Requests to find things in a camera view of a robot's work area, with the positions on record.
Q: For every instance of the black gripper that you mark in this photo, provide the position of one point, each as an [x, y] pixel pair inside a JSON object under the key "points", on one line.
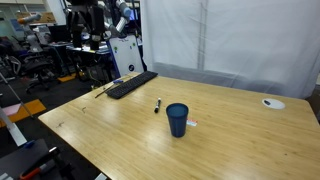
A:
{"points": [[83, 4]]}

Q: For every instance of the black Expo dry-erase marker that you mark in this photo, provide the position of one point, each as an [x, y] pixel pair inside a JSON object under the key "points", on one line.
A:
{"points": [[157, 105]]}

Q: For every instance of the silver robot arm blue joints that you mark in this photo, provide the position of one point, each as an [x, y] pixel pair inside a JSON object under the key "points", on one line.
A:
{"points": [[121, 20]]}

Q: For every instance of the grey robot arm orange joint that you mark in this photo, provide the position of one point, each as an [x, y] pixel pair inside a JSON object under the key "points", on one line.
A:
{"points": [[31, 33]]}

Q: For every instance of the dark blue plastic cup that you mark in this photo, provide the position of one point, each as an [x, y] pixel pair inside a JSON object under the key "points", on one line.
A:
{"points": [[177, 121]]}

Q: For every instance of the black computer monitor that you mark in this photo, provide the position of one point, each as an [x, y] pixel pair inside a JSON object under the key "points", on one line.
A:
{"points": [[60, 33]]}

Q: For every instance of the white board with blue edge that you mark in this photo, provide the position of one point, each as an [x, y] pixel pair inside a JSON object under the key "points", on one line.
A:
{"points": [[125, 55]]}

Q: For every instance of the small blue object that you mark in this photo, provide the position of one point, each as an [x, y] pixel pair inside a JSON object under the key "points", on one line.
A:
{"points": [[117, 81]]}

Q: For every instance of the thin dark stick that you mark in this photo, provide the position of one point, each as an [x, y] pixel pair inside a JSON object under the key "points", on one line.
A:
{"points": [[104, 90]]}

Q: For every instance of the black office chair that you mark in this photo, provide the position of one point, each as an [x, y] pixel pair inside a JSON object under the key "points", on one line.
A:
{"points": [[35, 66]]}

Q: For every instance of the black computer keyboard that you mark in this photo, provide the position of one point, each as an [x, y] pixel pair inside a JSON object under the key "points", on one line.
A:
{"points": [[131, 84]]}

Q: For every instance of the thin grey tripod leg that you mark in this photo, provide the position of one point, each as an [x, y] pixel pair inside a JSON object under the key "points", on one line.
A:
{"points": [[16, 96]]}

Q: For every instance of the pink paper sheet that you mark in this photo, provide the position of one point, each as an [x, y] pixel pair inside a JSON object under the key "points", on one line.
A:
{"points": [[10, 109]]}

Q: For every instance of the white metal bar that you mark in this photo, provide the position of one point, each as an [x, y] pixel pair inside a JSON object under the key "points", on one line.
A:
{"points": [[11, 128]]}

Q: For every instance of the white fabric curtain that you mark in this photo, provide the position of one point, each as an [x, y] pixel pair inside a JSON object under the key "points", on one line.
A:
{"points": [[233, 40]]}

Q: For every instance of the dark grey case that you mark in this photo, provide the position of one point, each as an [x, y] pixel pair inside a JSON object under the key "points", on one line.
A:
{"points": [[16, 161]]}

